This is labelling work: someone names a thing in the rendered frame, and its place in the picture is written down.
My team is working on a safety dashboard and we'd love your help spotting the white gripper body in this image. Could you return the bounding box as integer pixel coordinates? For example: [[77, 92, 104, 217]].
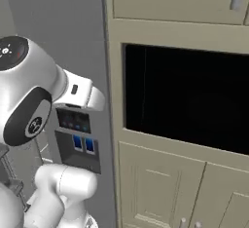
[[87, 85, 107, 112]]

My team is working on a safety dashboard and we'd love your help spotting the beige panelled cupboard door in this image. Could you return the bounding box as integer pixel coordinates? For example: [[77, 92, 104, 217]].
[[189, 161, 249, 228], [118, 140, 207, 228]]

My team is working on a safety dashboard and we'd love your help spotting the dark grey metal bracket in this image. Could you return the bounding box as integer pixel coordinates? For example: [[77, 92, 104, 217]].
[[0, 144, 26, 212]]

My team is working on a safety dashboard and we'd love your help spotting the beige tall cabinet frame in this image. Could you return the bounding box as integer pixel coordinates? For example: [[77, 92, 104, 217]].
[[102, 0, 249, 228]]

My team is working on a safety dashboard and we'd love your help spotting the grey fridge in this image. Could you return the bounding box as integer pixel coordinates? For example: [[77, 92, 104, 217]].
[[0, 0, 119, 228]]

